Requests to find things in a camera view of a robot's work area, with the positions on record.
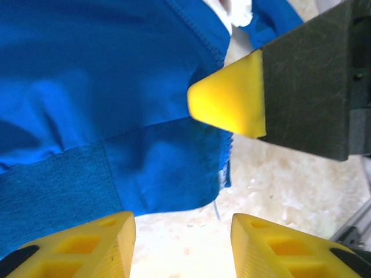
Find blue red white zip jacket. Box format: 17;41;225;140
0;0;305;261

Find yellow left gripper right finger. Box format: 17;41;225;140
231;213;371;278

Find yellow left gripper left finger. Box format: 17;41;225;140
0;210;137;278

